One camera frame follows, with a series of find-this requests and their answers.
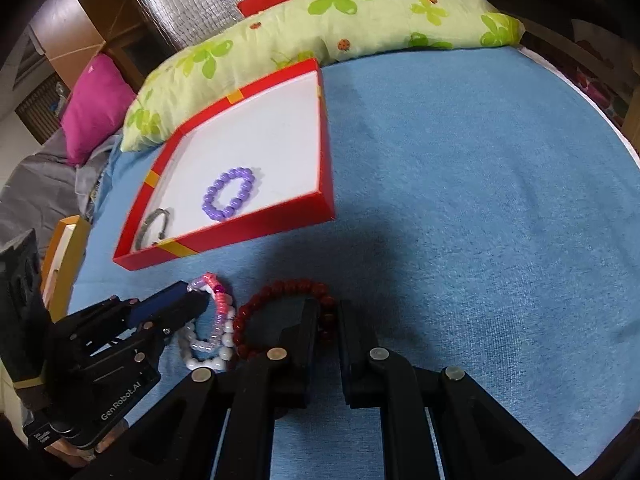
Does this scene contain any magenta cushion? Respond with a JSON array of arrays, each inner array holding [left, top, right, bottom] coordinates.
[[59, 54, 138, 166]]

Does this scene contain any blue blanket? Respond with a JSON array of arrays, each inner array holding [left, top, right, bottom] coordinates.
[[65, 45, 640, 480]]

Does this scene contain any dark red bead bracelet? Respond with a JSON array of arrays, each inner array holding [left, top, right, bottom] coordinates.
[[232, 279, 338, 361]]

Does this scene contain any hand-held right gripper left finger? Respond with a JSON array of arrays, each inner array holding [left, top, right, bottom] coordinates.
[[70, 299, 321, 480]]

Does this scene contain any pink and white bead bracelet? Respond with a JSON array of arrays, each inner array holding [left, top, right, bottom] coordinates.
[[186, 272, 236, 356]]

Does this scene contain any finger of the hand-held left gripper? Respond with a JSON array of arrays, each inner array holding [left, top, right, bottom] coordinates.
[[134, 291, 209, 357], [126, 281, 191, 324]]

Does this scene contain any green floral pillow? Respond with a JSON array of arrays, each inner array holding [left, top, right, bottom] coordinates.
[[121, 0, 523, 153]]

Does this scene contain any purple bead bracelet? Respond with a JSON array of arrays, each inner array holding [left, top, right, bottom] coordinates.
[[202, 167, 254, 222]]

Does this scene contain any red shallow box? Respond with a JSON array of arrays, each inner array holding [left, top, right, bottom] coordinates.
[[112, 57, 335, 272]]

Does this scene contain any person's left hand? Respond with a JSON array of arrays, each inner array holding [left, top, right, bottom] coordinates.
[[45, 435, 98, 468]]

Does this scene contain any yellow box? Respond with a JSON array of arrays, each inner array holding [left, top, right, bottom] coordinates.
[[40, 215, 92, 323]]

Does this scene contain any grey cloth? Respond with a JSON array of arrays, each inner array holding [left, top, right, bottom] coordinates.
[[0, 125, 123, 261]]

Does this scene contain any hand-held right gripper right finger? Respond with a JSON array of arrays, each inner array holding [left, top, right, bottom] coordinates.
[[337, 300, 576, 480]]

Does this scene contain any wooden cabinet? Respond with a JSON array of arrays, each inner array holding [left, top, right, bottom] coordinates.
[[30, 0, 181, 86]]

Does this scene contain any silver bangle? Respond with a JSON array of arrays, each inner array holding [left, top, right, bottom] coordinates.
[[132, 207, 173, 251]]

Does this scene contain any silver foil panel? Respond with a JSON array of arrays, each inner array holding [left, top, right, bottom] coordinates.
[[137, 0, 407, 56]]

